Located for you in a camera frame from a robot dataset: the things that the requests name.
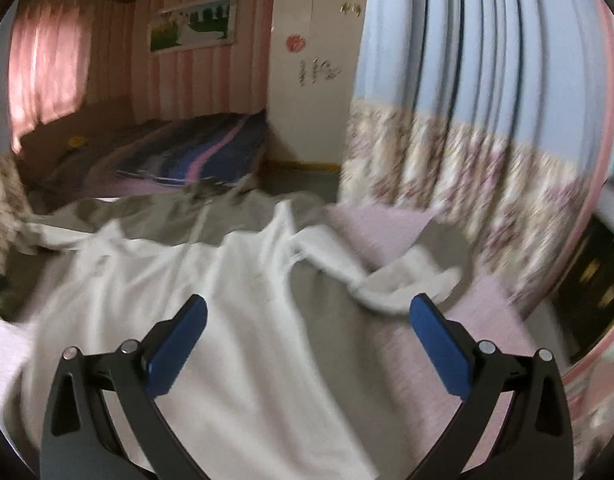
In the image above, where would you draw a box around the white and grey large garment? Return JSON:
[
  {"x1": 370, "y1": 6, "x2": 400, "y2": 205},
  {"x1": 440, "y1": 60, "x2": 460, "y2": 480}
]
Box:
[{"x1": 4, "y1": 188, "x2": 461, "y2": 479}]

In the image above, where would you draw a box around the pink floral bed sheet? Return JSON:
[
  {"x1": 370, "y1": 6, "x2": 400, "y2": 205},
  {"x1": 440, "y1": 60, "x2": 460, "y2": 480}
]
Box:
[{"x1": 0, "y1": 204, "x2": 573, "y2": 480}]

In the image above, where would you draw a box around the blue floral left curtain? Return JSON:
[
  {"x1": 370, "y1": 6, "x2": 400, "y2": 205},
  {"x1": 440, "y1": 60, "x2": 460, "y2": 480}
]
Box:
[{"x1": 0, "y1": 6, "x2": 30, "y2": 274}]

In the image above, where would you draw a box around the blue floral curtain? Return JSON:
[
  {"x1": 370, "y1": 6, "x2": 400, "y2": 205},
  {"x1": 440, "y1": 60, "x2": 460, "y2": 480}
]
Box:
[
  {"x1": 0, "y1": 6, "x2": 30, "y2": 274},
  {"x1": 339, "y1": 0, "x2": 614, "y2": 312}
]

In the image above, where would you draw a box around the far bed striped blanket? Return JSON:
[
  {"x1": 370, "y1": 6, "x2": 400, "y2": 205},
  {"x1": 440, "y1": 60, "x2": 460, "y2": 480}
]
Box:
[{"x1": 17, "y1": 110, "x2": 270, "y2": 206}]

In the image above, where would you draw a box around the yellow item on far bed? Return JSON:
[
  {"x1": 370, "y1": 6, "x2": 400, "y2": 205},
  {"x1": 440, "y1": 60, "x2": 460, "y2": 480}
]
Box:
[{"x1": 66, "y1": 136, "x2": 88, "y2": 151}]

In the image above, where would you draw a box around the blue floral right curtain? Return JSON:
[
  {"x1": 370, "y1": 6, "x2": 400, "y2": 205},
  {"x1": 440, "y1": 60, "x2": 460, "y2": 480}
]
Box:
[{"x1": 339, "y1": 0, "x2": 614, "y2": 312}]

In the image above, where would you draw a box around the pink window curtain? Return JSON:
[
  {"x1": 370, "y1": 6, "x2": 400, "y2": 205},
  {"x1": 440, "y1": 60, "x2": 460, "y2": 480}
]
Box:
[{"x1": 8, "y1": 0, "x2": 94, "y2": 153}]

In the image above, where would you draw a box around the white wardrobe with decals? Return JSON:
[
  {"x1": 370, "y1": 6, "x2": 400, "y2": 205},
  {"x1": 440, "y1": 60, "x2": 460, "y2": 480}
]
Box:
[{"x1": 267, "y1": 0, "x2": 366, "y2": 166}]

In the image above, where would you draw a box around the framed landscape wall picture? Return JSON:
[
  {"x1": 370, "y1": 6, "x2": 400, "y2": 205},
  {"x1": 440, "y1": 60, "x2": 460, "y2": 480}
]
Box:
[{"x1": 147, "y1": 0, "x2": 237, "y2": 54}]

